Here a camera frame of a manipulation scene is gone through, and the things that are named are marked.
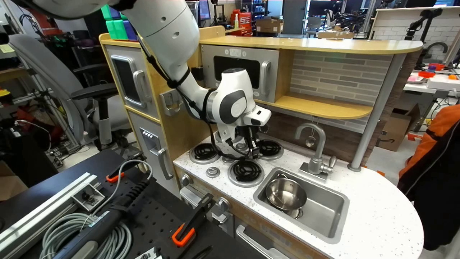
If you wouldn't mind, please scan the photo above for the grey wall hook holder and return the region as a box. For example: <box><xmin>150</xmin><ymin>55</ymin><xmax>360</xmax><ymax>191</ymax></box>
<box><xmin>160</xmin><ymin>89</ymin><xmax>184</xmax><ymax>117</ymax></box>

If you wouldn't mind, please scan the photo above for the red tool chest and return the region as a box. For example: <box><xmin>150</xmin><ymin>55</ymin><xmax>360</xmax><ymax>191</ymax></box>
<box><xmin>230</xmin><ymin>9</ymin><xmax>253</xmax><ymax>37</ymax></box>

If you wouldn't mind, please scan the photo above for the toy freezer door with dispenser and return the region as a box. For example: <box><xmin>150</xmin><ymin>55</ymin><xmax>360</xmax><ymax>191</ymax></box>
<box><xmin>127</xmin><ymin>111</ymin><xmax>181</xmax><ymax>197</ymax></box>

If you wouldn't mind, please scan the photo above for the monitor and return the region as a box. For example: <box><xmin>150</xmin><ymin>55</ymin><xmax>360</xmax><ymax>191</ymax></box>
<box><xmin>198</xmin><ymin>0</ymin><xmax>212</xmax><ymax>21</ymax></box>

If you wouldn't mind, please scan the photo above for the freezer door handle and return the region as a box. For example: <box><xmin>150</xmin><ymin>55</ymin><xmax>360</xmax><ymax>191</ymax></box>
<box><xmin>157</xmin><ymin>148</ymin><xmax>174</xmax><ymax>181</ymax></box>

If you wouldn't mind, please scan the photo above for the closed cardboard box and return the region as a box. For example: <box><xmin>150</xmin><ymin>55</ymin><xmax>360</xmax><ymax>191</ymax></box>
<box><xmin>256</xmin><ymin>18</ymin><xmax>284</xmax><ymax>34</ymax></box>

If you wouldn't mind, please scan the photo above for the coil of grey cable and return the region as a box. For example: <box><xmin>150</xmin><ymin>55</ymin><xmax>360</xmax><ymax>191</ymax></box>
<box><xmin>39</xmin><ymin>159</ymin><xmax>153</xmax><ymax>259</ymax></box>

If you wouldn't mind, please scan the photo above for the fridge door handle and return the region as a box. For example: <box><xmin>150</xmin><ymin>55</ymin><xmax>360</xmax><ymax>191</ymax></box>
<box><xmin>133</xmin><ymin>70</ymin><xmax>152</xmax><ymax>105</ymax></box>

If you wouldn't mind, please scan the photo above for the toy oven door handle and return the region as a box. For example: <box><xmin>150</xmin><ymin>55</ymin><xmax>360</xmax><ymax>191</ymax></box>
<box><xmin>179</xmin><ymin>186</ymin><xmax>230</xmax><ymax>224</ymax></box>

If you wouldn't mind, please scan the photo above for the black and orange clamp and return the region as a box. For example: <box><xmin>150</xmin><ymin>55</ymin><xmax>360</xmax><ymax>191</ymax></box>
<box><xmin>171</xmin><ymin>193</ymin><xmax>216</xmax><ymax>248</ymax></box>
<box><xmin>105</xmin><ymin>153</ymin><xmax>147</xmax><ymax>183</ymax></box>

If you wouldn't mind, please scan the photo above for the stainless steel pot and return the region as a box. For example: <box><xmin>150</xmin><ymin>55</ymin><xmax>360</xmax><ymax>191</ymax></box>
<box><xmin>265</xmin><ymin>174</ymin><xmax>308</xmax><ymax>219</ymax></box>

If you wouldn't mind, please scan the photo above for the stack of green blue blocks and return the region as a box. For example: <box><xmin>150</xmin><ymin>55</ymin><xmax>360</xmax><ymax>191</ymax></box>
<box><xmin>100</xmin><ymin>4</ymin><xmax>139</xmax><ymax>41</ymax></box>

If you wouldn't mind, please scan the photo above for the grey toy tap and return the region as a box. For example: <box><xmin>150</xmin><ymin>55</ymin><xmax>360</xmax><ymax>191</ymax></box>
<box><xmin>294</xmin><ymin>123</ymin><xmax>337</xmax><ymax>181</ymax></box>

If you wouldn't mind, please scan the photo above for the wooden toy kitchen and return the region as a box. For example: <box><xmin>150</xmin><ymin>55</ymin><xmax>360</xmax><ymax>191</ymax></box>
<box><xmin>99</xmin><ymin>25</ymin><xmax>424</xmax><ymax>259</ymax></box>

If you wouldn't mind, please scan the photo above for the grey cabinet door handle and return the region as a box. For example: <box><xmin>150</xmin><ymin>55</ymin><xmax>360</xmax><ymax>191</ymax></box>
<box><xmin>235</xmin><ymin>224</ymin><xmax>288</xmax><ymax>259</ymax></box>

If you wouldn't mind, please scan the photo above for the grey office chair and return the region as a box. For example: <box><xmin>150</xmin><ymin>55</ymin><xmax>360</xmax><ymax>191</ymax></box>
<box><xmin>8</xmin><ymin>34</ymin><xmax>145</xmax><ymax>156</ymax></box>

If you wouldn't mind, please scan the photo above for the person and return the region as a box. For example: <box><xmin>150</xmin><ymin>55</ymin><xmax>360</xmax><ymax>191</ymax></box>
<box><xmin>397</xmin><ymin>104</ymin><xmax>460</xmax><ymax>251</ymax></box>

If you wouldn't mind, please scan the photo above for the aluminium profile rail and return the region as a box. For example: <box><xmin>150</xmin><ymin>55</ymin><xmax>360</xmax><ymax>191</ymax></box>
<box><xmin>0</xmin><ymin>172</ymin><xmax>106</xmax><ymax>259</ymax></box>

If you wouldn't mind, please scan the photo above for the thick black cable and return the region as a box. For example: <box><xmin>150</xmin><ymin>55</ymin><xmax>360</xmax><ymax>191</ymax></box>
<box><xmin>53</xmin><ymin>178</ymin><xmax>152</xmax><ymax>259</ymax></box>

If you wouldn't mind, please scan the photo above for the hanging metal ladle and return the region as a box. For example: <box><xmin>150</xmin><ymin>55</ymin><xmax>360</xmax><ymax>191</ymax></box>
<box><xmin>305</xmin><ymin>116</ymin><xmax>318</xmax><ymax>148</ymax></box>

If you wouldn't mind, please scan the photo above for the grey toy sink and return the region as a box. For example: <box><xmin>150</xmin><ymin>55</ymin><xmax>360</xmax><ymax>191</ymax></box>
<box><xmin>253</xmin><ymin>167</ymin><xmax>350</xmax><ymax>245</ymax></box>

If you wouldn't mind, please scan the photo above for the microwave door handle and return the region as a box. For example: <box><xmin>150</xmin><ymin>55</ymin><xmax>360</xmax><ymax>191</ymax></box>
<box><xmin>260</xmin><ymin>60</ymin><xmax>271</xmax><ymax>97</ymax></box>

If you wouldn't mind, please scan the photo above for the white brick pattern panel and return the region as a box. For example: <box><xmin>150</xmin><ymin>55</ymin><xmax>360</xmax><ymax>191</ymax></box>
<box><xmin>369</xmin><ymin>6</ymin><xmax>460</xmax><ymax>62</ymax></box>

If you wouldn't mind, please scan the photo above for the black coil burner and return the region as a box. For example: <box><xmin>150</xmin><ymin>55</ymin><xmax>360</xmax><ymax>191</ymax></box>
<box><xmin>257</xmin><ymin>139</ymin><xmax>284</xmax><ymax>161</ymax></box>
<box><xmin>227</xmin><ymin>159</ymin><xmax>266</xmax><ymax>188</ymax></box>
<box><xmin>189</xmin><ymin>142</ymin><xmax>221</xmax><ymax>165</ymax></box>

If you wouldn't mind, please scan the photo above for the toy microwave door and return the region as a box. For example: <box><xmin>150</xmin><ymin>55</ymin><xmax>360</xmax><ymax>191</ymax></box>
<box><xmin>201</xmin><ymin>45</ymin><xmax>280</xmax><ymax>103</ymax></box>

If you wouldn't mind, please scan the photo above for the open cardboard box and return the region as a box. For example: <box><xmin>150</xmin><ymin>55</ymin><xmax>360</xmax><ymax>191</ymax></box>
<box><xmin>376</xmin><ymin>103</ymin><xmax>421</xmax><ymax>152</ymax></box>

